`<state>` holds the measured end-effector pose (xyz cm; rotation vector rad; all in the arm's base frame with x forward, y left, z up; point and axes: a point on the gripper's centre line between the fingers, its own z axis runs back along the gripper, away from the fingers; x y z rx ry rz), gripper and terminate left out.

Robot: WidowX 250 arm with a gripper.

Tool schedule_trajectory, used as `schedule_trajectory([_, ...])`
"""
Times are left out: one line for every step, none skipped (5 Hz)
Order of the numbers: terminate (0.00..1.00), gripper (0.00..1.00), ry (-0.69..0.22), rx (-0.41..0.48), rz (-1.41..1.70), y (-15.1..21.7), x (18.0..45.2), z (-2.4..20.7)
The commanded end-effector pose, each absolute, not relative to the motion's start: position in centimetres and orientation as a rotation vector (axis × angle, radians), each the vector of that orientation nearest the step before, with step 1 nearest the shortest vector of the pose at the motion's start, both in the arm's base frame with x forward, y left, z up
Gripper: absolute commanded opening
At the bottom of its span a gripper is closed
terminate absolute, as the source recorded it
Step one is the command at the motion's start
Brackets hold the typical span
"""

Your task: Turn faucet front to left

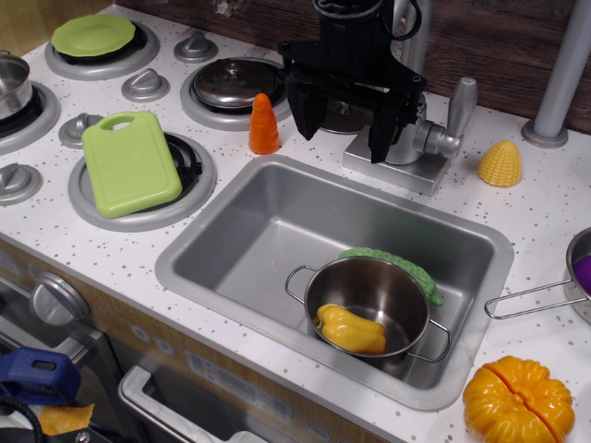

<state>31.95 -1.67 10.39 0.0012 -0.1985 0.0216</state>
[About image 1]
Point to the steel pot lid on burner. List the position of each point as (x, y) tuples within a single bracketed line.
[(233, 84)]

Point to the grey support pole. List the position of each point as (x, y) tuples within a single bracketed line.
[(547, 129)]

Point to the orange toy pumpkin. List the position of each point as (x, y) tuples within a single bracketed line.
[(516, 400)]

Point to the silver toy faucet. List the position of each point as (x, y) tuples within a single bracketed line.
[(423, 153)]

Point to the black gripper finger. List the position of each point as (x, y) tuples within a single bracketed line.
[(393, 112), (308, 105)]

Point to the orange toy carrot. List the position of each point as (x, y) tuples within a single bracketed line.
[(263, 132)]

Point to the grey toy sink basin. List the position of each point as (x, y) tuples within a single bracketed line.
[(284, 238)]

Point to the purple toy in saucepan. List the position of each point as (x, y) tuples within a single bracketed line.
[(582, 274)]

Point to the green toy cutting board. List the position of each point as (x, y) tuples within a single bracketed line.
[(130, 164)]

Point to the steel pot at left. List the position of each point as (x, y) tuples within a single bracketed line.
[(16, 89)]

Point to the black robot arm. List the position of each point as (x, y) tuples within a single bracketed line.
[(354, 9)]

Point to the green toy vegetable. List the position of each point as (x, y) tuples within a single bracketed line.
[(419, 274)]

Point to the steel pot with handles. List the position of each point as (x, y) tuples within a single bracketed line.
[(376, 290)]

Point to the green toy plate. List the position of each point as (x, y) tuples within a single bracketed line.
[(93, 35)]

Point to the blue clamp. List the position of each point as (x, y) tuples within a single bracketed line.
[(39, 377)]

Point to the grey oven door handle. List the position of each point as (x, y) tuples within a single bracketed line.
[(131, 393)]

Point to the grey oven dial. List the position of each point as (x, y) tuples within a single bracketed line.
[(55, 302)]

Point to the grey stove knob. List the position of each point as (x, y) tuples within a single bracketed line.
[(19, 182), (195, 49), (146, 86), (70, 133)]

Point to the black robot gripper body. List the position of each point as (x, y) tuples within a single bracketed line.
[(351, 58)]

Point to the yellow toy bell pepper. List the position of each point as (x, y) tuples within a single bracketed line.
[(349, 331)]

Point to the yellow toy corn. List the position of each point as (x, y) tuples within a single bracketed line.
[(501, 165)]

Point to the steel saucepan with wire handle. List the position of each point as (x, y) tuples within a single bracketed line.
[(575, 284)]

